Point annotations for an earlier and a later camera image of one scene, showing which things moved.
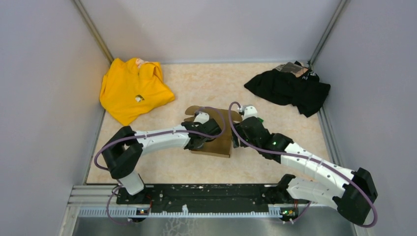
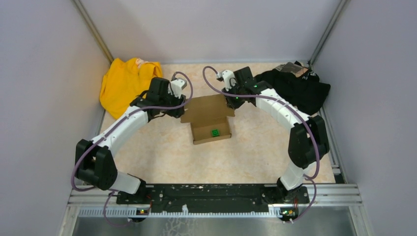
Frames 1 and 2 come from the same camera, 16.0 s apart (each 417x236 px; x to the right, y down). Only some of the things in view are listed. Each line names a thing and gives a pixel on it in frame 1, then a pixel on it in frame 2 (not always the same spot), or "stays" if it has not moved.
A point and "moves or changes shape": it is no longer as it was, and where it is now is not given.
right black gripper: [238, 129] -> [231, 103]
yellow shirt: [130, 92] stays
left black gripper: [192, 147] -> [176, 112]
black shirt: [291, 83] stays
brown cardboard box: [220, 146] moves or changes shape
